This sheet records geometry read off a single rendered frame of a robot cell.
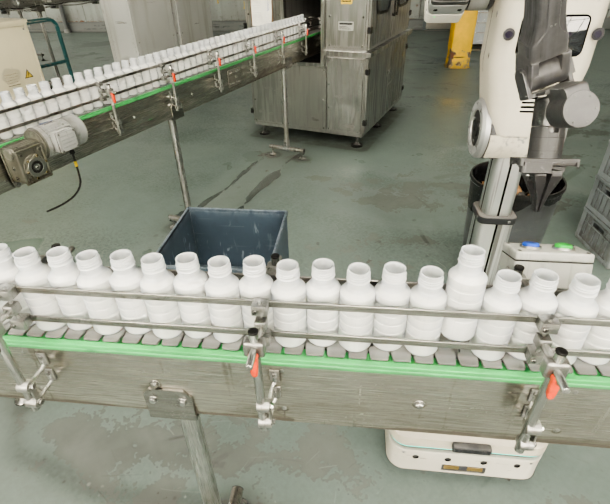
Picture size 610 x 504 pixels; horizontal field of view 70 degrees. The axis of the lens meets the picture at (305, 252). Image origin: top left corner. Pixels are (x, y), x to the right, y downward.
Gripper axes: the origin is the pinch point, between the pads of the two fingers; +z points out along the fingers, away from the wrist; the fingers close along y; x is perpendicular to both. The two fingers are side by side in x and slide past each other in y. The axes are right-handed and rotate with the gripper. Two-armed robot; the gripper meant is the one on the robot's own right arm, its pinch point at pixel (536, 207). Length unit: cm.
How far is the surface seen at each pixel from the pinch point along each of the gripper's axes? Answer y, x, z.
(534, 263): -0.8, -4.7, 9.8
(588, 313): 2.0, -20.1, 13.3
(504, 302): -10.4, -19.8, 12.3
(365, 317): -31.8, -18.8, 16.6
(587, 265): 8.5, -4.6, 9.8
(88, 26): -771, 1140, -294
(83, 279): -80, -20, 12
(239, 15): -352, 1138, -314
